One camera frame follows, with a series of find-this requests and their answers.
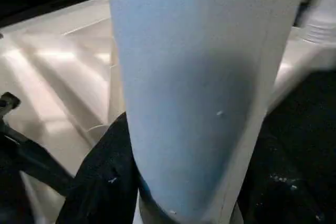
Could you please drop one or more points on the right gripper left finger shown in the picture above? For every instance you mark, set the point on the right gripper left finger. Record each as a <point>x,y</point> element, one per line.
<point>105,182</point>

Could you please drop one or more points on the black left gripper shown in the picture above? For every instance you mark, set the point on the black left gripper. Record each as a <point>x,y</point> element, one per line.
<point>31,161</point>

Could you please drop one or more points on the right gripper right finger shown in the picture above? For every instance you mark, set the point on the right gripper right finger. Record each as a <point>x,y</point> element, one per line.
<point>283,187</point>

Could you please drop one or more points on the white plastic table top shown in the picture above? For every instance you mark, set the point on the white plastic table top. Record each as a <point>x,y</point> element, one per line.
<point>52,66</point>

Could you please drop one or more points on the black table mat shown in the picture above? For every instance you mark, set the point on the black table mat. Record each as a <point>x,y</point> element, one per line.
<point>310,129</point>

